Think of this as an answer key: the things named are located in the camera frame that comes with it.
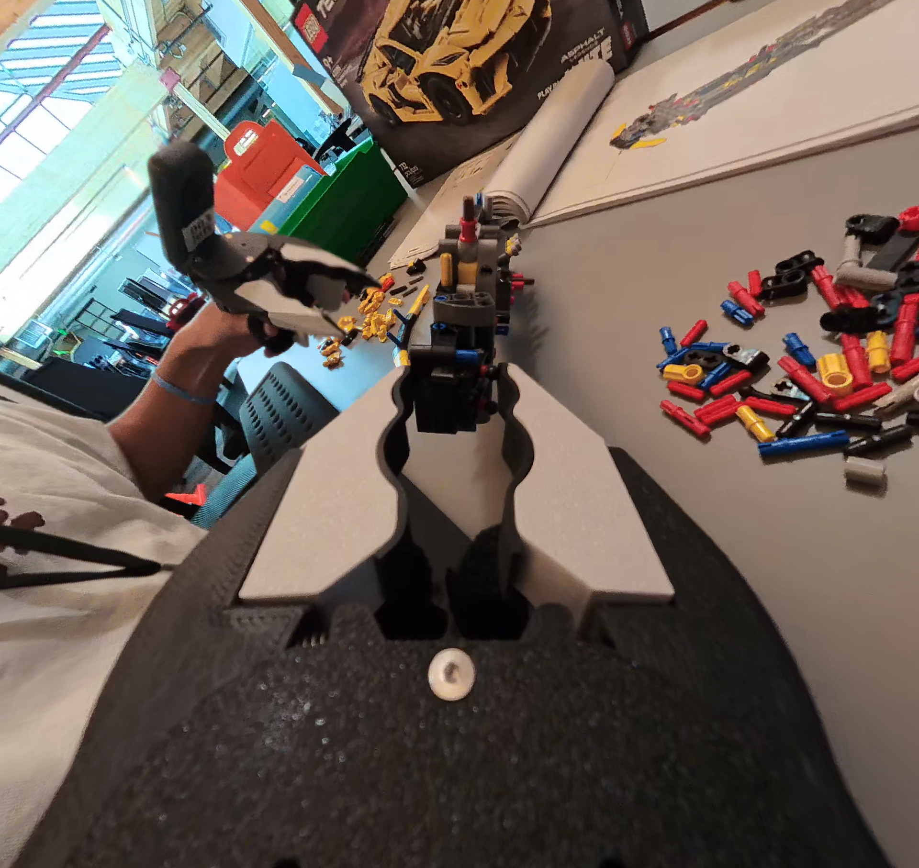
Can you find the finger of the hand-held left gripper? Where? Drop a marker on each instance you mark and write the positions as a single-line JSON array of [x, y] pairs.
[[323, 269], [287, 312]]

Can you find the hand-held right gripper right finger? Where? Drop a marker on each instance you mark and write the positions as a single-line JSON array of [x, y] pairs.
[[589, 523]]

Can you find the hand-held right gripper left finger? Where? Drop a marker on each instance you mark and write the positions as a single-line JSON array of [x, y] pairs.
[[323, 523]]

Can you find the lego car chassis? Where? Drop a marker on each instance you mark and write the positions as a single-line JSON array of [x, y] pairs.
[[459, 351]]

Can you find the person's left forearm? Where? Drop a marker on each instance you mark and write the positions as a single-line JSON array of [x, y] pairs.
[[158, 430]]

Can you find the pile of yellow lego pieces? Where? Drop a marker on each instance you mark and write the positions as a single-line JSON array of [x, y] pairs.
[[373, 319]]

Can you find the lego set box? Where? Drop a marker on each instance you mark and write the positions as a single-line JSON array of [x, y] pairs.
[[459, 57]]

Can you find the pile of red blue lego pins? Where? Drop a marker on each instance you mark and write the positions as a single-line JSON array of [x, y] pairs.
[[790, 365]]

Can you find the person's left hand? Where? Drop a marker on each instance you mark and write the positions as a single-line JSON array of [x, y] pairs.
[[208, 344]]

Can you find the green plastic bin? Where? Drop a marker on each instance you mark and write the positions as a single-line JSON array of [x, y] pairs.
[[344, 208]]

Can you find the red plastic case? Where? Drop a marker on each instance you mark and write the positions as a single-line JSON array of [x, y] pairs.
[[258, 172]]

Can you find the red office chair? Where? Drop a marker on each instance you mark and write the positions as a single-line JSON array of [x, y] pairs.
[[183, 308]]

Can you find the blue wristband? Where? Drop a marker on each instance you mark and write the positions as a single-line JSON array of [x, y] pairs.
[[183, 392]]

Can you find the orange traffic cone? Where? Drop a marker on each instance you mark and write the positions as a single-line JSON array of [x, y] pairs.
[[188, 500]]

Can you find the person's white printed shirt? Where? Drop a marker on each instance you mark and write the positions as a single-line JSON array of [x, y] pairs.
[[72, 523]]

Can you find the instruction booklet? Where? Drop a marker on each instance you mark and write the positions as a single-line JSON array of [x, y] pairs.
[[718, 93]]

